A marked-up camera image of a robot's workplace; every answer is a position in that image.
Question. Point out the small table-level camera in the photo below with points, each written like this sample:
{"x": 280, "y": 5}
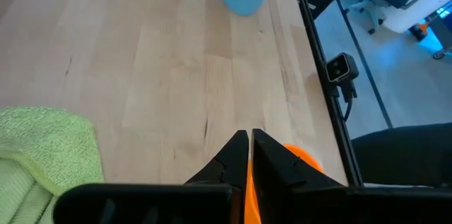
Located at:
{"x": 339, "y": 68}

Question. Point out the light office chair base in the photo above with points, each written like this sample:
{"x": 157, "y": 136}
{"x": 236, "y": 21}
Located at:
{"x": 367, "y": 8}

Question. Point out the person's leg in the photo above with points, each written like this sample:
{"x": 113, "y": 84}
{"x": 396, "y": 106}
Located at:
{"x": 406, "y": 153}

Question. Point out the white desk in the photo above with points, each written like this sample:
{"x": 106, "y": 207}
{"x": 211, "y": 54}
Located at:
{"x": 413, "y": 8}

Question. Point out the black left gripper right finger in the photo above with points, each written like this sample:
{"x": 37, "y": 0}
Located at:
{"x": 272, "y": 167}

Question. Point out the orange plastic bowl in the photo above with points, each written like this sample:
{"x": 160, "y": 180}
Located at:
{"x": 251, "y": 199}

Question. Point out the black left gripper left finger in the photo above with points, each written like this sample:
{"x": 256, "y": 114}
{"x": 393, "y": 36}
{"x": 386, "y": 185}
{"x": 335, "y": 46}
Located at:
{"x": 226, "y": 167}

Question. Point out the green terry towel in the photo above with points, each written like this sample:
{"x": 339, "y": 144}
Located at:
{"x": 39, "y": 146}

